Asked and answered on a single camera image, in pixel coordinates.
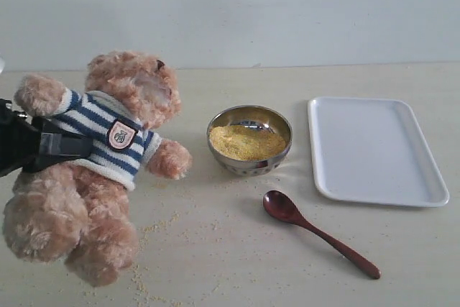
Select yellow millet grains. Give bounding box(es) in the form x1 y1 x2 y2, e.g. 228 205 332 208
209 125 287 161

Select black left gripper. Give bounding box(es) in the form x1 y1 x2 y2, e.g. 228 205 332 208
1 98 93 177

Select tan teddy bear striped sweater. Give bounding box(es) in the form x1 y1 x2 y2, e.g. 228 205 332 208
3 51 192 287

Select steel bowl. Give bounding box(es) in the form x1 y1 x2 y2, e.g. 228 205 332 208
206 105 293 176

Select white plastic tray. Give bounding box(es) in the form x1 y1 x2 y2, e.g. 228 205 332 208
308 96 450 208

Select dark red wooden spoon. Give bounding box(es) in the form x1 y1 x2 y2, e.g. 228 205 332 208
262 190 382 280

